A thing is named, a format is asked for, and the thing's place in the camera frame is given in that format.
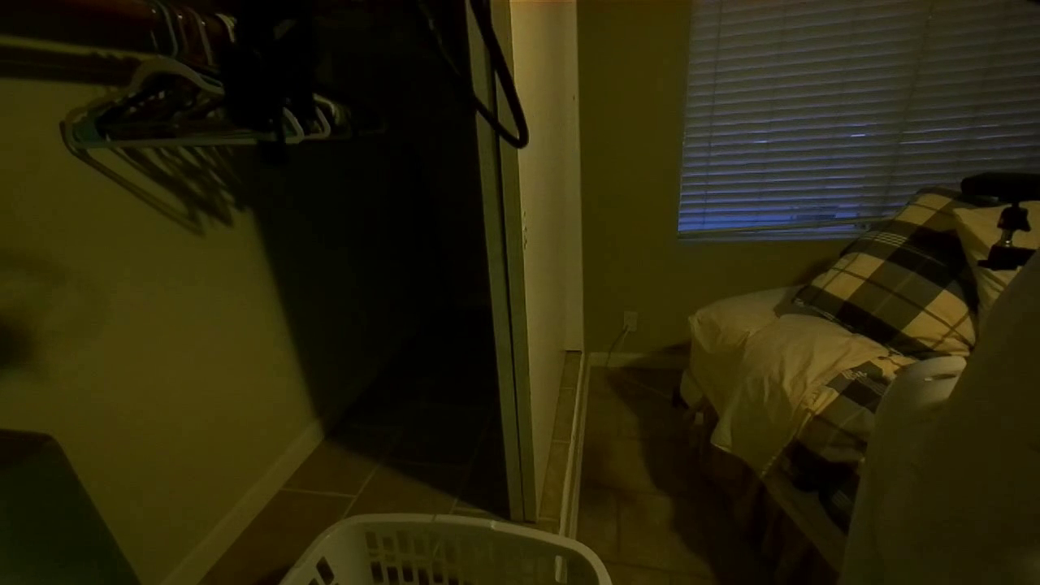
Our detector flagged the window blinds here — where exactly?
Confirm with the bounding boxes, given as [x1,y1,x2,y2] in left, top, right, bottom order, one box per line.
[675,0,1040,244]

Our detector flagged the white plastic clothes hanger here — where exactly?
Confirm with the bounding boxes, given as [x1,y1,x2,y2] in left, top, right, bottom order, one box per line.
[59,51,351,156]

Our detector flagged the black camera on tripod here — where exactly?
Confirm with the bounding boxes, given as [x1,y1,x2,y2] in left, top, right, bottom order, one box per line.
[956,169,1040,276]

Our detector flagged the white plastic laundry basket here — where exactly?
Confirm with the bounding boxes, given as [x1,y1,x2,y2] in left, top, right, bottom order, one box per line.
[276,511,617,585]

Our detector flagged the wooden closet rod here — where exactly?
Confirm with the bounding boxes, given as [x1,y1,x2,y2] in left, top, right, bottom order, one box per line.
[0,0,237,60]

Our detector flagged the dark hanging garment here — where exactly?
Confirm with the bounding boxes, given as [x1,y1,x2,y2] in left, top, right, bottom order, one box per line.
[221,0,327,140]

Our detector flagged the plaid black white blanket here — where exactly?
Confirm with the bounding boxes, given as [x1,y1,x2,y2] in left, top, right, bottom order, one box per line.
[774,188,985,365]

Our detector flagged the bunch of wire hangers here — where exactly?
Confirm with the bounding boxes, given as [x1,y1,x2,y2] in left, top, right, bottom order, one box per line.
[79,140,259,237]

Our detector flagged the black clothes hanger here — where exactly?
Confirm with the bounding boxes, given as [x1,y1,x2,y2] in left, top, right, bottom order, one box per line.
[466,0,533,154]

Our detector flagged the bed with white sheets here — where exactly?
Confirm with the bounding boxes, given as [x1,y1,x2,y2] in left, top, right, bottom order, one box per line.
[679,284,977,571]

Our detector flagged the white sliding closet door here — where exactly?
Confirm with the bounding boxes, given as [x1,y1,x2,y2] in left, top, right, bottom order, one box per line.
[466,0,590,532]

